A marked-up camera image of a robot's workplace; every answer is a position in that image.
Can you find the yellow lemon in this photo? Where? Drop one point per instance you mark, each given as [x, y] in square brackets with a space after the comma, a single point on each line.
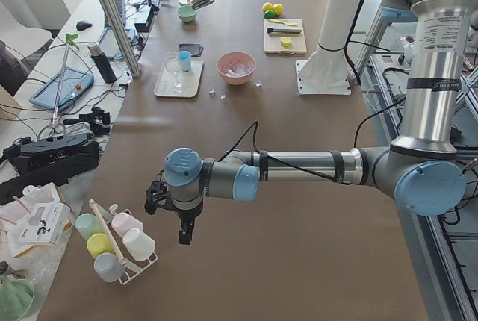
[278, 9]
[267, 6]

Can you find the light blue cup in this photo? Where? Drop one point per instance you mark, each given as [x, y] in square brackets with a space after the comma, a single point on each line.
[184, 58]

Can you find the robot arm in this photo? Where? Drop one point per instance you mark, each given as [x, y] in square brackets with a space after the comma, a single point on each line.
[417, 169]

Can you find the aluminium frame post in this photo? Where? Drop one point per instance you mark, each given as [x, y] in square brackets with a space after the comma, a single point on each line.
[123, 42]

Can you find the pink bowl with ice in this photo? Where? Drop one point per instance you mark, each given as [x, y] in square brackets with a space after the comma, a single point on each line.
[236, 68]

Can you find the green lime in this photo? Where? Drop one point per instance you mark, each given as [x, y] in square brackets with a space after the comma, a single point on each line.
[269, 14]

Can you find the yellow plastic knife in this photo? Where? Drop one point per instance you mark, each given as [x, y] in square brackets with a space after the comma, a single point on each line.
[282, 22]

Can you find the clear wine glass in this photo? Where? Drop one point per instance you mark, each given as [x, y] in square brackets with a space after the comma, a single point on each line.
[171, 62]

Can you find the yellow cup in rack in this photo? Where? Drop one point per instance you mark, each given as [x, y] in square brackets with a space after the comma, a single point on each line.
[98, 244]

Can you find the pink cup in rack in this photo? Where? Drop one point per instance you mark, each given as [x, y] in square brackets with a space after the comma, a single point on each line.
[123, 222]

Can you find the half lemon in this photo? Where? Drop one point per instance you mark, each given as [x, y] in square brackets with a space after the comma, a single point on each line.
[285, 41]

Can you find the white cup in rack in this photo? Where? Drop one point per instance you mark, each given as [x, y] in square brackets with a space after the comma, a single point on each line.
[139, 244]

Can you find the black computer mouse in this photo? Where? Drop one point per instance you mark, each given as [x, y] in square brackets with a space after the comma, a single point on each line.
[83, 25]

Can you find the beige serving tray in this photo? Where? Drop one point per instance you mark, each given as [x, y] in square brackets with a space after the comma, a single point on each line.
[190, 80]

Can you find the grey cup in rack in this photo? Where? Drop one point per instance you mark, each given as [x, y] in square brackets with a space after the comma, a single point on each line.
[108, 268]

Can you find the green cup in rack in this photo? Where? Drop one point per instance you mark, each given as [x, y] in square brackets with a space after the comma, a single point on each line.
[87, 225]

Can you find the white camera pole base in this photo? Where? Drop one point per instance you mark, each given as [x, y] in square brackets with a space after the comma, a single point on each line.
[326, 70]

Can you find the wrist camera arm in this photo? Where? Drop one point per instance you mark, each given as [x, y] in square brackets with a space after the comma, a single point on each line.
[156, 194]

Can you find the mint green bowl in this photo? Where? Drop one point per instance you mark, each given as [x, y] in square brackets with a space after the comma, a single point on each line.
[186, 13]

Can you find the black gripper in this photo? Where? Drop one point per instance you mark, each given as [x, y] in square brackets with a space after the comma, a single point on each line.
[187, 218]

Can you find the white wire cup rack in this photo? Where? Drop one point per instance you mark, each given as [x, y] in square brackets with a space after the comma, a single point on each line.
[122, 250]

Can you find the black water bottle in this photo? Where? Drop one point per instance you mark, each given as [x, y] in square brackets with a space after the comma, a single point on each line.
[102, 63]

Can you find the dark grey cloth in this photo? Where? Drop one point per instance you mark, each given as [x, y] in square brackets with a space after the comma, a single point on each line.
[195, 49]

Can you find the wooden cutting board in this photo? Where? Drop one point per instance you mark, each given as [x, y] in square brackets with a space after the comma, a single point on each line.
[284, 36]

